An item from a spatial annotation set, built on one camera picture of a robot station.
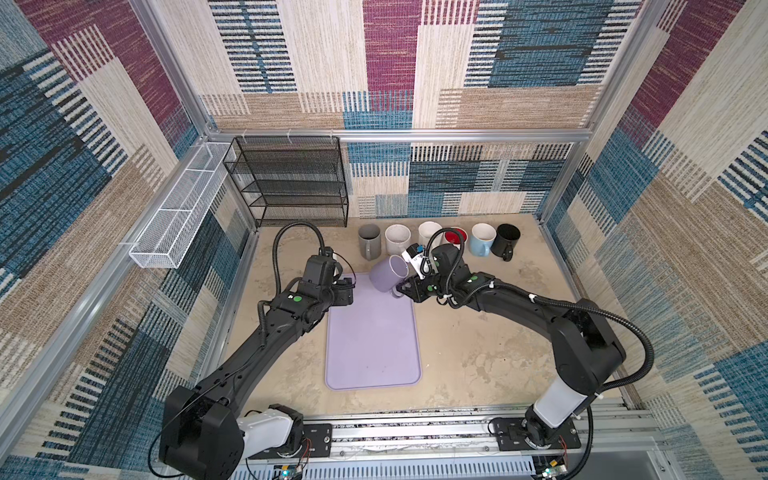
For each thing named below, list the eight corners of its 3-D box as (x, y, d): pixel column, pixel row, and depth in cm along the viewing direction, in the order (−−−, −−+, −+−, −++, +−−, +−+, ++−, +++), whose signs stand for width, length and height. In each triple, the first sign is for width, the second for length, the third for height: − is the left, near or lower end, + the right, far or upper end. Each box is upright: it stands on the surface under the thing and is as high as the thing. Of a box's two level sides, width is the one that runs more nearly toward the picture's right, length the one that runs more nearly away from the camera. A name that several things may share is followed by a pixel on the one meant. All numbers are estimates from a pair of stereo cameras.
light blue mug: (460, 256, 111) (465, 239, 103) (472, 237, 117) (478, 219, 109) (481, 266, 108) (488, 249, 100) (492, 246, 114) (500, 228, 106)
